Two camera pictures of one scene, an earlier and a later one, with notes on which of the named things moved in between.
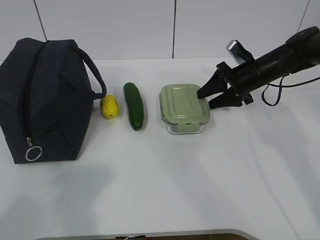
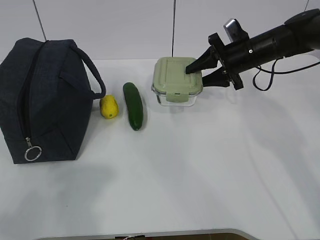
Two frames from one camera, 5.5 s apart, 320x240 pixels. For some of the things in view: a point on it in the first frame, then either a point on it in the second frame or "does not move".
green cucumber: (135, 105) does not move
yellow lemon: (109, 107) does not move
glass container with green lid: (182, 110) -> (173, 87)
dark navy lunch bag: (46, 99) does not move
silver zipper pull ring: (29, 141) does not move
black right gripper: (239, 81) -> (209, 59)
